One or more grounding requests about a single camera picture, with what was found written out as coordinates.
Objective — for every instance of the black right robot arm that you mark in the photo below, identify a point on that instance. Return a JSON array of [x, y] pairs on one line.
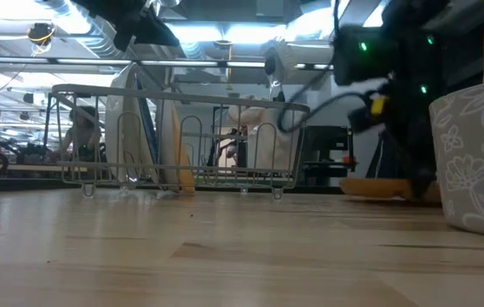
[[412, 42]]

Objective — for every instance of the blue patterned plate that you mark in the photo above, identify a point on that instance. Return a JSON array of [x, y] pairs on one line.
[[148, 130]]

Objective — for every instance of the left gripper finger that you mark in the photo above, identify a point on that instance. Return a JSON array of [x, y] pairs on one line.
[[157, 32], [125, 36]]

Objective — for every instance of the small white plate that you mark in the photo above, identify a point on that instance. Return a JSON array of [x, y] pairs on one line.
[[164, 136]]

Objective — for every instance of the grey floral print cup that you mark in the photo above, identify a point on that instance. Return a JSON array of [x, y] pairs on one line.
[[480, 170]]

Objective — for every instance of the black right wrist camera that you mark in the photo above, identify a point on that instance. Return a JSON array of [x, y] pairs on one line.
[[365, 119]]

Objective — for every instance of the large white plate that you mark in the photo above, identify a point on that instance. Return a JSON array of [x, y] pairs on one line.
[[122, 128]]

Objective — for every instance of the white dish cloth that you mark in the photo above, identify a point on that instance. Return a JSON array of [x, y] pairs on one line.
[[246, 115]]

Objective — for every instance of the black machine on stand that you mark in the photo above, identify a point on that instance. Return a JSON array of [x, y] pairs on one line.
[[327, 143]]

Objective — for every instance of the person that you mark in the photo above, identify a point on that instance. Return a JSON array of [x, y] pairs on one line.
[[82, 128], [233, 149]]

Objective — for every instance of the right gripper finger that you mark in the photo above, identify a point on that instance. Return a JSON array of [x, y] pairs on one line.
[[423, 185]]

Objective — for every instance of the black ceiling-mounted device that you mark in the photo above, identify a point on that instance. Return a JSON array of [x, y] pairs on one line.
[[39, 33]]

